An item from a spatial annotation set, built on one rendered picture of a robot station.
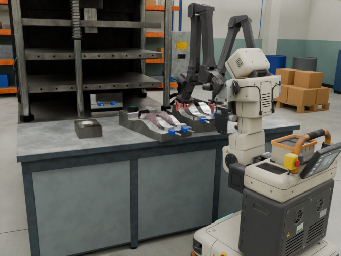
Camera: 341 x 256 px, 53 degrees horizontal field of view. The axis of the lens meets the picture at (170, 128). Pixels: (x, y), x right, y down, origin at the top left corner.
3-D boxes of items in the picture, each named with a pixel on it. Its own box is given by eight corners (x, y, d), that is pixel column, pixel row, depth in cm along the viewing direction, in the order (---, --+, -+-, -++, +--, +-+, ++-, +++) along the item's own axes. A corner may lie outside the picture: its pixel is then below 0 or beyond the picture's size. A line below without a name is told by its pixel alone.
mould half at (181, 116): (226, 129, 245) (227, 111, 241) (193, 133, 235) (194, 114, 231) (194, 114, 289) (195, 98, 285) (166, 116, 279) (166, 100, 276)
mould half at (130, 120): (191, 135, 231) (192, 119, 228) (161, 142, 215) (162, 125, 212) (147, 120, 267) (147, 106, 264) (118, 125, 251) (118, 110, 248)
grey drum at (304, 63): (314, 91, 905) (319, 57, 881) (311, 94, 856) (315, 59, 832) (292, 89, 933) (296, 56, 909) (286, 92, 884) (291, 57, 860)
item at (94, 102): (123, 112, 295) (122, 92, 291) (91, 115, 285) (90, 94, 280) (109, 101, 340) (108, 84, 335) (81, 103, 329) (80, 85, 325)
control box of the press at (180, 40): (196, 181, 350) (203, 31, 310) (169, 185, 339) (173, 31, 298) (187, 172, 369) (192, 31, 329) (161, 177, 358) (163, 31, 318)
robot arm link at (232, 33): (236, 17, 225) (243, 22, 233) (229, 16, 228) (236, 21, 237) (216, 80, 230) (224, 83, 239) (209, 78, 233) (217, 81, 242)
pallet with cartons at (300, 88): (329, 109, 690) (334, 72, 669) (300, 113, 653) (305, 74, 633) (284, 99, 792) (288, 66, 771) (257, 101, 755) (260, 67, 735)
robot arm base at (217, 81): (220, 84, 180) (235, 82, 188) (211, 73, 184) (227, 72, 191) (212, 95, 186) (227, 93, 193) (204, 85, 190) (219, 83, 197)
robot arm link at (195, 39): (193, 3, 188) (207, 5, 194) (186, 4, 192) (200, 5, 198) (190, 82, 199) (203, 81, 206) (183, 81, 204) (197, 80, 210)
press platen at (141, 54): (162, 58, 298) (162, 52, 296) (25, 60, 256) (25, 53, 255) (136, 53, 363) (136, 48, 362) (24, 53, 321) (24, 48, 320)
